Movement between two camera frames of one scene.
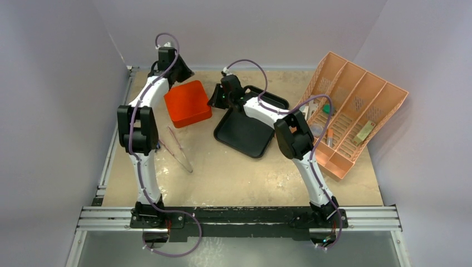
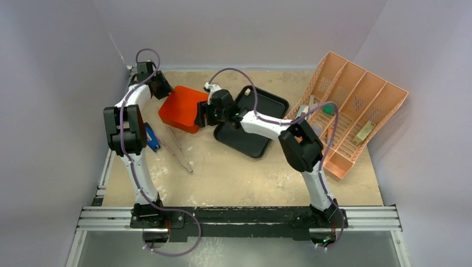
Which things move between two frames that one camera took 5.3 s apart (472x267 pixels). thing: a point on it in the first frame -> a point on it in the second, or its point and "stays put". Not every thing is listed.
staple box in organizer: (364, 133) stays put
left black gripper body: (182, 73) -> (162, 88)
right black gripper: (216, 98) -> (203, 114)
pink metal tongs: (190, 170) stays put
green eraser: (326, 108) stays put
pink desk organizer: (346, 108) stays put
